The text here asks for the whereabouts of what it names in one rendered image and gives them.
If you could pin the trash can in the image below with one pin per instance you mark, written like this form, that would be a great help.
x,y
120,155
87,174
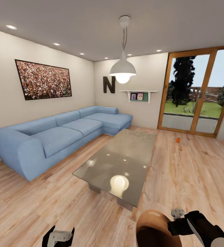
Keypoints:
x,y
153,231

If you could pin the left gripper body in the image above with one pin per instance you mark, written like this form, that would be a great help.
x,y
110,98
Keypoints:
x,y
58,244

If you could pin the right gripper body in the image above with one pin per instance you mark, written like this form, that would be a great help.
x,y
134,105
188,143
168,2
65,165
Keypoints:
x,y
176,228

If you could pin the door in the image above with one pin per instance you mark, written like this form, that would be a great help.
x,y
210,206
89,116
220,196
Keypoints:
x,y
193,93

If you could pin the room light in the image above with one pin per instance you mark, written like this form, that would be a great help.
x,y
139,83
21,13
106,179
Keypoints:
x,y
123,66

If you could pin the shelf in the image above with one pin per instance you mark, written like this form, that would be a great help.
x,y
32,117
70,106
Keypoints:
x,y
146,97

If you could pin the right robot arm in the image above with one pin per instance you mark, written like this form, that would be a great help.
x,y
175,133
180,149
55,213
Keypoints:
x,y
196,223

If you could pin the coffee table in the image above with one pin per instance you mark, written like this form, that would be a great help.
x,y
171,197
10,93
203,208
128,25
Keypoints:
x,y
120,166

